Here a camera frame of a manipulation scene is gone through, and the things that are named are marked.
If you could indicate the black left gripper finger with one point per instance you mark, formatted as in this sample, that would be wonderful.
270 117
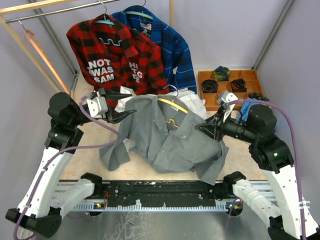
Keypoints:
115 117
113 95

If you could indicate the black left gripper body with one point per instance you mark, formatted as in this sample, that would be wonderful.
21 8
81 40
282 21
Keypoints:
102 91

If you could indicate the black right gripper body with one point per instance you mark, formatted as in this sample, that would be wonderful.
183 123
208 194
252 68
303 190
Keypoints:
238 130

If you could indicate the white shirt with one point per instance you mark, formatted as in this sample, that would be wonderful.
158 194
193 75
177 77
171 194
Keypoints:
192 102

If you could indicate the yellow hanger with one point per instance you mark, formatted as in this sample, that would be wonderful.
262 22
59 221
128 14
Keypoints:
172 104

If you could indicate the grey button shirt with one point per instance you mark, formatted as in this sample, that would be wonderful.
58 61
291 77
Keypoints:
203 155

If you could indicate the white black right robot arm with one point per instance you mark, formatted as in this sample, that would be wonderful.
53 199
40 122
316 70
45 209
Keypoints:
288 218

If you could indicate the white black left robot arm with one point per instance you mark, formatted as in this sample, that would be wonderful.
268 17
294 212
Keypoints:
39 212

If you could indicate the red black plaid shirt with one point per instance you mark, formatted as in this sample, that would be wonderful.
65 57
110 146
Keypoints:
136 64

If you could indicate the teal hanger in red shirt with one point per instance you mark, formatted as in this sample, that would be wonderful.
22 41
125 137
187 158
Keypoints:
106 26

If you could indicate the blue plaid shirt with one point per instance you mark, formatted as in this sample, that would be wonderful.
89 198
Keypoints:
175 52

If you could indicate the mint hanger in blue shirt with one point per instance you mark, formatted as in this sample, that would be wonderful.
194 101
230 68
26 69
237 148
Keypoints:
139 10

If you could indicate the orange hanger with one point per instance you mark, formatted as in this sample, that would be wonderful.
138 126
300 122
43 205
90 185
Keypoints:
37 46

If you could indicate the light blue pikachu cloth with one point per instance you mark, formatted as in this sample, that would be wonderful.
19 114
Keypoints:
245 109

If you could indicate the rolled dark tie by cloth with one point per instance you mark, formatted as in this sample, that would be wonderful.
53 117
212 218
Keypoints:
258 96

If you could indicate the rolled black orange tie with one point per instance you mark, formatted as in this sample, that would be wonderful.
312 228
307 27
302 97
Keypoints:
238 85

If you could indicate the wooden compartment tray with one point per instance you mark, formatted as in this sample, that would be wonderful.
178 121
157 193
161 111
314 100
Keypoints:
250 76

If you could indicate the rolled green blue tie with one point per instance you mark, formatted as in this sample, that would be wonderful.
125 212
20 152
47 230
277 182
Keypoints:
221 74

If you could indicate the wooden clothes rack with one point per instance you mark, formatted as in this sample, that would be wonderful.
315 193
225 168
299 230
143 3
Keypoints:
57 85

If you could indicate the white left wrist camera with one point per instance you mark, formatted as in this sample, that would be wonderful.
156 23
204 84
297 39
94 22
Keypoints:
97 107

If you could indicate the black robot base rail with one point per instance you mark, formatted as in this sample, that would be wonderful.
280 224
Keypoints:
181 193

